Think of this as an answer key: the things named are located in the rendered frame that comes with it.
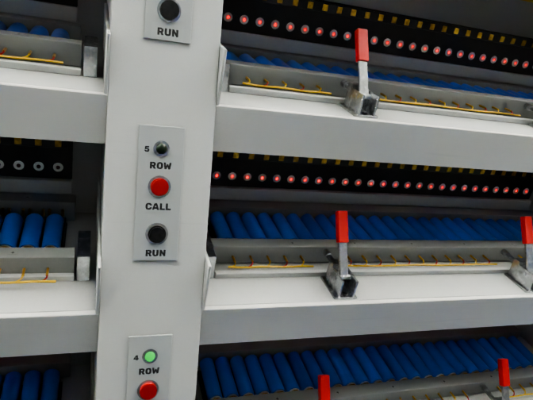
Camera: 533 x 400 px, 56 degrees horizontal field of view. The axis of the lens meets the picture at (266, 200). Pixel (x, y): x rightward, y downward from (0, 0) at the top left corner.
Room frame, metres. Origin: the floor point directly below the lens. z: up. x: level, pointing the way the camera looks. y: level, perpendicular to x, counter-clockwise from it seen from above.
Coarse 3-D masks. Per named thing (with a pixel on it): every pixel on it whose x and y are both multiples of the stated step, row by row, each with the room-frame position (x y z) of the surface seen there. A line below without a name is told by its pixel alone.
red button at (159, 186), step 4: (156, 180) 0.44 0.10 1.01; (160, 180) 0.44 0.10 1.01; (164, 180) 0.45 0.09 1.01; (152, 184) 0.44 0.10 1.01; (156, 184) 0.44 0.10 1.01; (160, 184) 0.44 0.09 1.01; (164, 184) 0.44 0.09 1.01; (152, 188) 0.44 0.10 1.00; (156, 188) 0.44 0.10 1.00; (160, 188) 0.44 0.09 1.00; (164, 188) 0.44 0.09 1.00; (168, 188) 0.45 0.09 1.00; (152, 192) 0.44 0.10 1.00; (156, 192) 0.44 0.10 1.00; (160, 192) 0.44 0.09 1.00; (164, 192) 0.44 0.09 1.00
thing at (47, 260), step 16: (0, 256) 0.45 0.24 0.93; (16, 256) 0.45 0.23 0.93; (32, 256) 0.46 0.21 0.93; (48, 256) 0.46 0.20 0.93; (64, 256) 0.47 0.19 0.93; (0, 272) 0.45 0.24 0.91; (16, 272) 0.46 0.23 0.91; (32, 272) 0.46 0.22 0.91; (48, 272) 0.46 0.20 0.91; (64, 272) 0.47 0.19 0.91
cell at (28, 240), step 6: (30, 216) 0.53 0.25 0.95; (36, 216) 0.53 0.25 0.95; (30, 222) 0.52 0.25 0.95; (36, 222) 0.52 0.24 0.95; (42, 222) 0.53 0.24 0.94; (24, 228) 0.51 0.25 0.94; (30, 228) 0.51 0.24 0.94; (36, 228) 0.51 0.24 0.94; (42, 228) 0.53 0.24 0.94; (24, 234) 0.50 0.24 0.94; (30, 234) 0.50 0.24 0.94; (36, 234) 0.50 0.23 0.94; (24, 240) 0.49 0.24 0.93; (30, 240) 0.49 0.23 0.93; (36, 240) 0.49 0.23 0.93; (36, 246) 0.49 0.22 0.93
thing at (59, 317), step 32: (64, 192) 0.58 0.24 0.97; (96, 224) 0.57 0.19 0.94; (96, 256) 0.49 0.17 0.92; (0, 288) 0.44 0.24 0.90; (32, 288) 0.45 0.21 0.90; (64, 288) 0.46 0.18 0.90; (96, 288) 0.44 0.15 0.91; (0, 320) 0.41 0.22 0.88; (32, 320) 0.42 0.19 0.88; (64, 320) 0.42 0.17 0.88; (96, 320) 0.43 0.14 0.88; (0, 352) 0.42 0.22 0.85; (32, 352) 0.43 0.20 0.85; (64, 352) 0.44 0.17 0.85
